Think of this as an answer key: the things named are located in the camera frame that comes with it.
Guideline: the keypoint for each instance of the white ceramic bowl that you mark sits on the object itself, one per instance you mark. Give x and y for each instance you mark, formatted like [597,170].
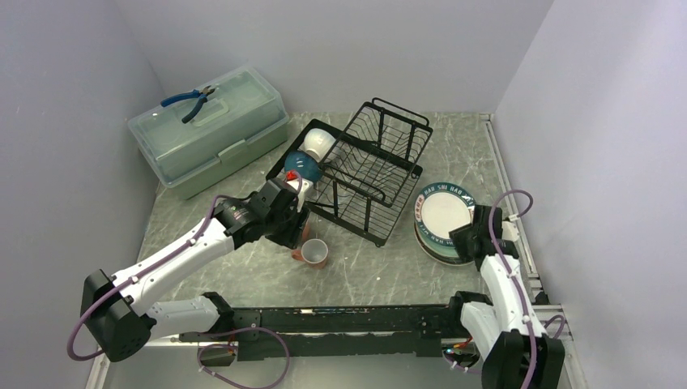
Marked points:
[317,143]

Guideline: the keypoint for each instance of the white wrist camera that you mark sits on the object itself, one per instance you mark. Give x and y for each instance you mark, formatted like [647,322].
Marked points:
[510,231]
[302,186]

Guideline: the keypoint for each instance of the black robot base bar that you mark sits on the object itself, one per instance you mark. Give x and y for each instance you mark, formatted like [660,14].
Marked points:
[421,330]

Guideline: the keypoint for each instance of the clear plastic storage box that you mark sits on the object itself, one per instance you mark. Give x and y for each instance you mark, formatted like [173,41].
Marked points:
[195,139]

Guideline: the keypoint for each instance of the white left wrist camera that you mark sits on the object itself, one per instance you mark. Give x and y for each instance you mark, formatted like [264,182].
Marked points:
[302,186]

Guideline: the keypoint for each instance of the large pink mug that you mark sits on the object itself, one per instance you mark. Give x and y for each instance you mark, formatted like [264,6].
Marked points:
[305,232]

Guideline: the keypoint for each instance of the small pink mug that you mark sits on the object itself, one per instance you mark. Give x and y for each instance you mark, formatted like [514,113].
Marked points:
[313,252]

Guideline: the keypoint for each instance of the green rimmed white plate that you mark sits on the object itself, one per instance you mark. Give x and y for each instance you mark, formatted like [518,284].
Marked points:
[440,208]

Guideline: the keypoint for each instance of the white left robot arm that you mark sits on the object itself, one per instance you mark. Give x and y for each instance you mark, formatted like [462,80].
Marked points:
[125,310]

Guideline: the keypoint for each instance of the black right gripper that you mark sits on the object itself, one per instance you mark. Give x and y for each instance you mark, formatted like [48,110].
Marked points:
[458,237]

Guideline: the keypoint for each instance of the dark blue tan bowl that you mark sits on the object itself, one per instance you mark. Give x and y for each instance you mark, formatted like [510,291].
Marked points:
[304,164]

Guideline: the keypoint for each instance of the black wire dish rack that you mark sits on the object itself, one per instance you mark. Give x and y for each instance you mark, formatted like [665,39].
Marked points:
[372,169]

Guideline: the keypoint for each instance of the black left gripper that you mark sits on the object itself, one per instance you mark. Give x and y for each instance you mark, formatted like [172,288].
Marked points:
[292,237]

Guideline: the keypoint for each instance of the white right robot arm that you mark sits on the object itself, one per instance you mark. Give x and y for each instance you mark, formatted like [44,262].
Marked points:
[516,350]

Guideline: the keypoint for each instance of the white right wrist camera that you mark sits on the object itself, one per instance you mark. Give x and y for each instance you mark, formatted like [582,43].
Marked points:
[510,231]

